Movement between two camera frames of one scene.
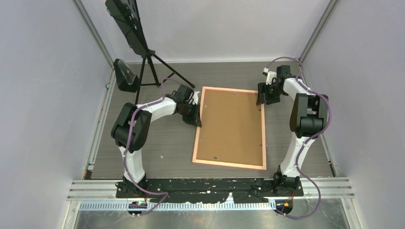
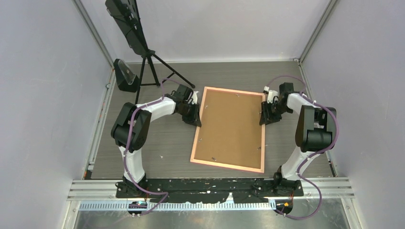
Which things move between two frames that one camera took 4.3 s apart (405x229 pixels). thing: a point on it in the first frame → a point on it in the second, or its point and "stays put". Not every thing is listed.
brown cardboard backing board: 231,128 stays put
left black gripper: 195,119 stays put
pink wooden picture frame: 233,130 stays put
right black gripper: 262,88 → 266,116
